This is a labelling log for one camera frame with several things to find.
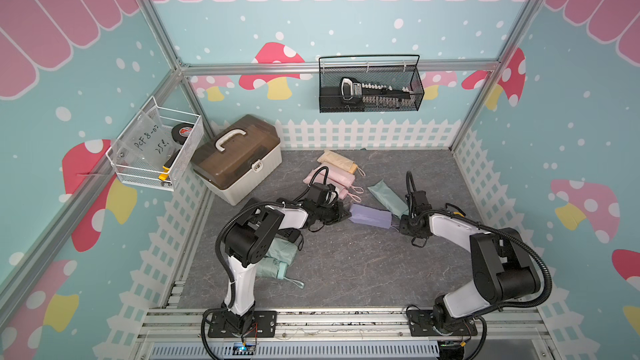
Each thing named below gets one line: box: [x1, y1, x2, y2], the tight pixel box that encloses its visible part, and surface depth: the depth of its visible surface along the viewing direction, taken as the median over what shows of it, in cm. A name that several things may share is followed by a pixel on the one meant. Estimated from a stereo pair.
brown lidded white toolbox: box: [190, 114, 283, 206], surface depth 97 cm
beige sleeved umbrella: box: [316, 150, 359, 175], surface depth 114 cm
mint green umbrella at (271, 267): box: [255, 257, 305, 289], surface depth 83 cm
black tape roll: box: [171, 122, 195, 145], surface depth 81 cm
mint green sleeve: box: [265, 237, 298, 266], surface depth 89 cm
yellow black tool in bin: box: [158, 149, 181, 181], surface depth 65 cm
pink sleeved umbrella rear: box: [303, 162, 356, 189], surface depth 108 cm
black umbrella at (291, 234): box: [275, 227, 305, 251], surface depth 93 cm
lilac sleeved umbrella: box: [349, 202, 393, 230], surface depth 96 cm
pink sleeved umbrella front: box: [322, 177, 362, 203], surface depth 105 cm
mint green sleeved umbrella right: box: [367, 179, 410, 220], surface depth 102 cm
